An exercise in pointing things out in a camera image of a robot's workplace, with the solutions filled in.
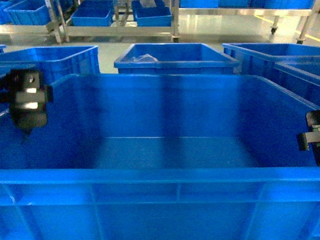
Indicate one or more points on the blue crate left rear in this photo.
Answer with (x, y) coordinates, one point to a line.
(56, 61)

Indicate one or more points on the metal trolley shelf right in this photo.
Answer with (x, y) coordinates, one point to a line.
(274, 8)

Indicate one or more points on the blue crate centre rear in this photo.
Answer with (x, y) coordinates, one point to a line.
(176, 58)

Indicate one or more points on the blue crate right rear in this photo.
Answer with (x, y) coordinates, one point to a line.
(295, 67)

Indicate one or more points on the metal trolley shelf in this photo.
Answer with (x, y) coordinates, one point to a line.
(274, 8)
(62, 28)

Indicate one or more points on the clear plastic bag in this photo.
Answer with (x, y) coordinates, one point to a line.
(144, 58)

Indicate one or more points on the large blue plastic crate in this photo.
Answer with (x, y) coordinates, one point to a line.
(163, 157)

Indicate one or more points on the blue bin with bag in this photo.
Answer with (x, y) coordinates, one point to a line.
(158, 16)

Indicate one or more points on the blue bin far left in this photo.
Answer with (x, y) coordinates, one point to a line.
(24, 12)

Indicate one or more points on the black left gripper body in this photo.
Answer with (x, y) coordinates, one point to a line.
(27, 95)

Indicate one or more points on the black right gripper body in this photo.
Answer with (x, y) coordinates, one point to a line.
(312, 137)

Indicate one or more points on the metal trolley shelf left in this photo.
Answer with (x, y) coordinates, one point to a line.
(62, 28)

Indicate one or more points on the blue bin on trolley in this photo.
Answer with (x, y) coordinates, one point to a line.
(94, 13)

